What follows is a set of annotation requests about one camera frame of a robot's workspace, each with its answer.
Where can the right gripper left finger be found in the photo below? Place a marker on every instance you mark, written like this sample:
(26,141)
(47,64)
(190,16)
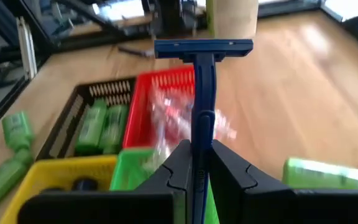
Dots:
(104,207)

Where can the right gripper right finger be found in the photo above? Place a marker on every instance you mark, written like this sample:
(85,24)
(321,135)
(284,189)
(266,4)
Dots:
(291,208)

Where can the navy shave butter tube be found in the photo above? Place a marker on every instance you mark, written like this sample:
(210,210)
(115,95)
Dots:
(84,184)

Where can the green travel bottle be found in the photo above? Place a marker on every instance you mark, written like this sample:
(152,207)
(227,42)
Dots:
(2,182)
(17,127)
(114,127)
(90,127)
(325,174)

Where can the red toothbrush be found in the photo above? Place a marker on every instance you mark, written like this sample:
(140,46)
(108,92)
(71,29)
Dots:
(174,116)

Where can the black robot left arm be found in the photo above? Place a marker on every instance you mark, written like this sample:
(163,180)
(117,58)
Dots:
(172,15)

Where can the green plastic basket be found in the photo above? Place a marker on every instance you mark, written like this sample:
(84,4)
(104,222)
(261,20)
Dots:
(129,169)

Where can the yellow plastic basket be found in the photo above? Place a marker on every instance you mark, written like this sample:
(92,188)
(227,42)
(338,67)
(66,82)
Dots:
(57,169)

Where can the black plastic basket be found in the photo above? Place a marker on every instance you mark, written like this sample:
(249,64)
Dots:
(64,130)

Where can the red plastic basket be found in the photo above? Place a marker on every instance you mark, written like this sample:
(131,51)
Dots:
(138,124)

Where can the white and green cup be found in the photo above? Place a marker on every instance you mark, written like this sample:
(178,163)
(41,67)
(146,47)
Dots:
(233,17)

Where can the silver aluminium bracket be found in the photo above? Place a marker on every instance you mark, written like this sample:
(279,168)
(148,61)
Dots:
(26,46)

